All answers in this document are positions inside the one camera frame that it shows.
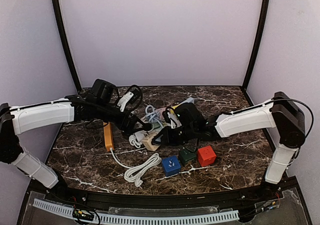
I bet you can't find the small circuit board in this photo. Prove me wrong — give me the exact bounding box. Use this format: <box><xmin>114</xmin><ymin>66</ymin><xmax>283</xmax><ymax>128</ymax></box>
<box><xmin>72</xmin><ymin>209</ymin><xmax>95</xmax><ymax>221</ymax></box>

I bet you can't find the red cube socket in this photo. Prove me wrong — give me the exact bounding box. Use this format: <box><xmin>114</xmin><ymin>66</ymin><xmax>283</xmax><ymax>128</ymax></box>
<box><xmin>197</xmin><ymin>145</ymin><xmax>217</xmax><ymax>167</ymax></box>

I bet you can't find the white power cable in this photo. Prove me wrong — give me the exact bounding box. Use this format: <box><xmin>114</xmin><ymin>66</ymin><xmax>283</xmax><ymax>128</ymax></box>
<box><xmin>109</xmin><ymin>148</ymin><xmax>163</xmax><ymax>188</ymax></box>

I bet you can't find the beige cube socket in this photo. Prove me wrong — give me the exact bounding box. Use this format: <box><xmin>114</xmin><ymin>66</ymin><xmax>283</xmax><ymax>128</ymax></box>
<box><xmin>141</xmin><ymin>134</ymin><xmax>160</xmax><ymax>152</ymax></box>

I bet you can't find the orange power strip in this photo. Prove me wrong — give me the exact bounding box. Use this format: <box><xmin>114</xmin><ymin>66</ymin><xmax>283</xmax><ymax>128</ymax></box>
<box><xmin>103</xmin><ymin>122</ymin><xmax>114</xmax><ymax>152</ymax></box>

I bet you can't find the white slotted cable duct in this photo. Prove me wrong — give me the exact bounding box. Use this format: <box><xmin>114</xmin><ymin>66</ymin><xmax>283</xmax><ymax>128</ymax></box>
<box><xmin>32</xmin><ymin>198</ymin><xmax>239</xmax><ymax>225</ymax></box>

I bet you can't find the light blue plug cable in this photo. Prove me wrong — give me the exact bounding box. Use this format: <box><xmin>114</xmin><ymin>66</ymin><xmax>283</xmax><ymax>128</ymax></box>
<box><xmin>144</xmin><ymin>104</ymin><xmax>165</xmax><ymax>131</ymax></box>

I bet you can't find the left black frame post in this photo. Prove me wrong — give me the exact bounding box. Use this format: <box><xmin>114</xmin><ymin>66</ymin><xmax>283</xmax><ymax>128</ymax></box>
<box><xmin>51</xmin><ymin>0</ymin><xmax>82</xmax><ymax>93</ymax></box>

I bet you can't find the dark green cube socket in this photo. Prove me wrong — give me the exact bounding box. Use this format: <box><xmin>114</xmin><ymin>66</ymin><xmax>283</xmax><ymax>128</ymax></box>
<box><xmin>178</xmin><ymin>149</ymin><xmax>197</xmax><ymax>166</ymax></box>

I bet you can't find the white power strip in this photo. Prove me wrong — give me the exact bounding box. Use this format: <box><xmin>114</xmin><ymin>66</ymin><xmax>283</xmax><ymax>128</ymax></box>
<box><xmin>133</xmin><ymin>130</ymin><xmax>159</xmax><ymax>142</ymax></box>

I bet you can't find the white braided cable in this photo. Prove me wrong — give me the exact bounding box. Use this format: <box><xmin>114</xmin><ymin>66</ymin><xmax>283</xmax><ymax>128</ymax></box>
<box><xmin>128</xmin><ymin>133</ymin><xmax>143</xmax><ymax>150</ymax></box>

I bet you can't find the blue cube socket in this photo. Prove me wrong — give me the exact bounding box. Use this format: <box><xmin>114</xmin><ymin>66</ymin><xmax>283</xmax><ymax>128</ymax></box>
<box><xmin>161</xmin><ymin>155</ymin><xmax>181</xmax><ymax>177</ymax></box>

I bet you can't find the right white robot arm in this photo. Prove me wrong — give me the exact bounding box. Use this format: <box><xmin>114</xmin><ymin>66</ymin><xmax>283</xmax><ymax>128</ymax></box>
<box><xmin>151</xmin><ymin>91</ymin><xmax>313</xmax><ymax>185</ymax></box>

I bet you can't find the right black frame post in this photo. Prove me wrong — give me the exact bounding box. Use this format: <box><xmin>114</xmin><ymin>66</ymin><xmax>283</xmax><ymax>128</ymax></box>
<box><xmin>241</xmin><ymin>0</ymin><xmax>270</xmax><ymax>91</ymax></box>

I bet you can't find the grey blue power strip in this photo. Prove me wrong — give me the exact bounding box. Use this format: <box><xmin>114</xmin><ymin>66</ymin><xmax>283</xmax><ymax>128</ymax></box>
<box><xmin>181</xmin><ymin>97</ymin><xmax>195</xmax><ymax>104</ymax></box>

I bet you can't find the black frame post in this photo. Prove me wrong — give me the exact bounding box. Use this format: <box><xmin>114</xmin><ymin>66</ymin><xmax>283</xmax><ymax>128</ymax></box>
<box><xmin>241</xmin><ymin>0</ymin><xmax>270</xmax><ymax>91</ymax></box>
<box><xmin>51</xmin><ymin>0</ymin><xmax>82</xmax><ymax>93</ymax></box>

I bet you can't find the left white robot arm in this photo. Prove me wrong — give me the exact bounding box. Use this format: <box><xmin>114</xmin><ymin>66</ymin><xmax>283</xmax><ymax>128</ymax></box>
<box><xmin>0</xmin><ymin>95</ymin><xmax>151</xmax><ymax>189</ymax></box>

